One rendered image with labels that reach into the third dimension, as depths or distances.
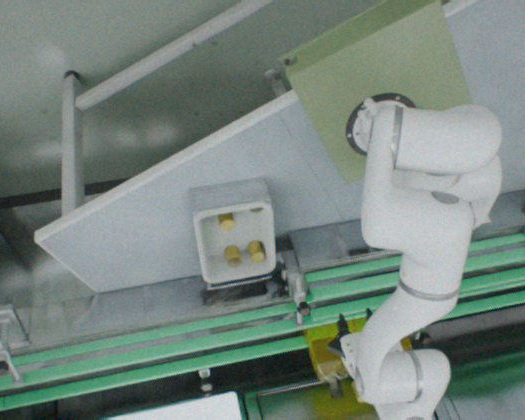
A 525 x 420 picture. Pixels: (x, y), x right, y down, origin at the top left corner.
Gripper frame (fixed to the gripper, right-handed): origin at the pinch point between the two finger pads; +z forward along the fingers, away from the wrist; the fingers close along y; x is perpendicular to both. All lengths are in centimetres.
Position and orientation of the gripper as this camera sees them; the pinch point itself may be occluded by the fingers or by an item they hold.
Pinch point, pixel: (357, 322)
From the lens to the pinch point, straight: 128.6
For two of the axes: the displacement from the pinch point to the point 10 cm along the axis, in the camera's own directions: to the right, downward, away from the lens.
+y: 9.7, -1.8, 1.6
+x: -0.7, -8.5, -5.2
